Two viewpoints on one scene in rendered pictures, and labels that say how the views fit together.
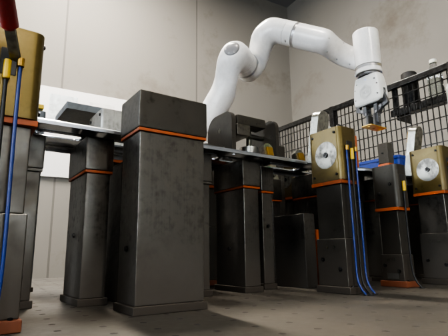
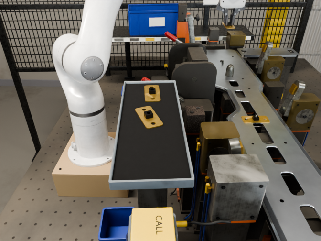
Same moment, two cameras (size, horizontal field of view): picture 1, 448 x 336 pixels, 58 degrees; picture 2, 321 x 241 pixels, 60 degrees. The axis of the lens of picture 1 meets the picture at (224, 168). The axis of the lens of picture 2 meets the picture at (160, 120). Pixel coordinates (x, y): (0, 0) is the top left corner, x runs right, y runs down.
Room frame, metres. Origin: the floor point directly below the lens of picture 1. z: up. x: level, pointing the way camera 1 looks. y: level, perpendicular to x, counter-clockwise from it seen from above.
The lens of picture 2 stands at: (0.84, 0.70, 1.49)
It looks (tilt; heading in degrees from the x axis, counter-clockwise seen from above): 34 degrees down; 302
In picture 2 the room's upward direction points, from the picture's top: straight up
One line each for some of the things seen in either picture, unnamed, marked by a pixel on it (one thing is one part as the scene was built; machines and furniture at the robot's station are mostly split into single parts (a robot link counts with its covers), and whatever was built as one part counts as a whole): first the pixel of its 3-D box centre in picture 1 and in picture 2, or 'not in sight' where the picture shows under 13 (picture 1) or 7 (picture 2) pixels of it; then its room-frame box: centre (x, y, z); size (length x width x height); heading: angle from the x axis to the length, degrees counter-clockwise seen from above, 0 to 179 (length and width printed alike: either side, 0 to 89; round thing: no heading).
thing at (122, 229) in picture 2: not in sight; (118, 231); (1.22, 0.33, 0.74); 0.11 x 0.10 x 0.09; 124
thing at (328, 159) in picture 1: (342, 209); (294, 138); (0.85, -0.25, 0.87); 0.12 x 0.07 x 0.35; 34
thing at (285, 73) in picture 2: not in sight; (282, 78); (1.01, -0.82, 0.84); 0.05 x 0.05 x 0.29; 34
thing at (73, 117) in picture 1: (126, 123); (150, 121); (1.12, 0.28, 1.16); 0.37 x 0.14 x 0.02; 124
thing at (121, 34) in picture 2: not in sight; (172, 33); (1.65, -0.72, 1.01); 0.90 x 0.22 x 0.03; 34
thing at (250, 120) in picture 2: not in sight; (255, 118); (0.98, -0.09, 1.01); 0.08 x 0.04 x 0.01; 34
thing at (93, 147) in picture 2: not in sight; (90, 130); (1.49, 0.14, 0.90); 0.19 x 0.19 x 0.18
